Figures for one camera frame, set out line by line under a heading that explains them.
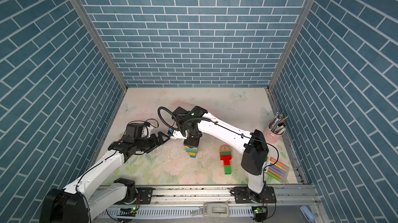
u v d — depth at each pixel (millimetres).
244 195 737
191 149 742
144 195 735
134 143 643
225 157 843
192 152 808
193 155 848
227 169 828
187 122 527
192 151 813
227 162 825
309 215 679
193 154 839
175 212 770
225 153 880
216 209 685
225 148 866
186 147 735
